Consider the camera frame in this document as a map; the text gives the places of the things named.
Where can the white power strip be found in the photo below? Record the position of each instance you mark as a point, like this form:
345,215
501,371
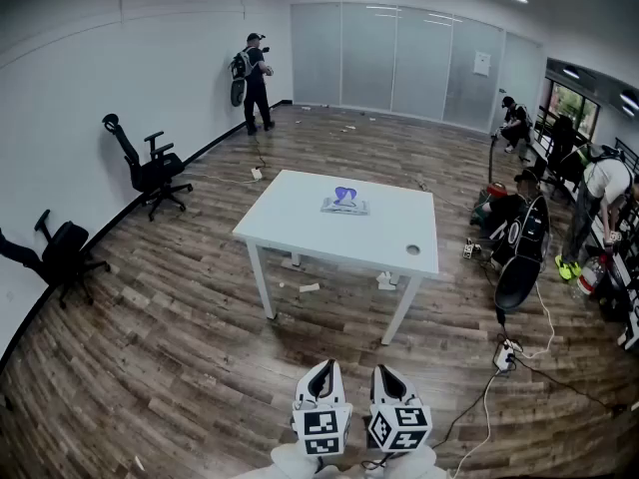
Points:
503,356
256,173

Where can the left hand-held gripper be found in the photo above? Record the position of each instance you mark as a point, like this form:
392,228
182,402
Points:
319,424

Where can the white paper notice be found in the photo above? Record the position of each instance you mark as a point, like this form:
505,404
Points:
481,63

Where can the person's right forearm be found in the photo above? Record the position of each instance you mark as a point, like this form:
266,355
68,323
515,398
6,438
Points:
414,464

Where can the idle hand-held gripper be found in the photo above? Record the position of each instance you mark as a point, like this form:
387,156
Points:
471,250

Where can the black backpack with pod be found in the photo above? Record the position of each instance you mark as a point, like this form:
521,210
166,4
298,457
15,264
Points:
521,277

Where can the black office chair with headrest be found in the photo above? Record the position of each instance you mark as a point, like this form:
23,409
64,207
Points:
155,167

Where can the wet wipes packet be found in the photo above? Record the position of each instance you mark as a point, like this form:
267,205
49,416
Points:
344,206

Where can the white table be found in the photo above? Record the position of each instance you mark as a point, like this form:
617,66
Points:
309,227

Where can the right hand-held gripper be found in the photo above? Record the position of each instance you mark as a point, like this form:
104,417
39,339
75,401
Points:
399,427

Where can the person's left forearm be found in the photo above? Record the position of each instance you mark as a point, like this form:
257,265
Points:
289,459

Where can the white plastic bucket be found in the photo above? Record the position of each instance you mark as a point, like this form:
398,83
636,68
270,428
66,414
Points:
591,275

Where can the black metal railing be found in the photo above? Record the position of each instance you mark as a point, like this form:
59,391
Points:
624,150

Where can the red and green vacuum cleaner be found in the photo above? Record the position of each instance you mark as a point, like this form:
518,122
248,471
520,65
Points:
499,190

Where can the grey backpack with pod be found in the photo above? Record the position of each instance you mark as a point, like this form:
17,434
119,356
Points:
239,68

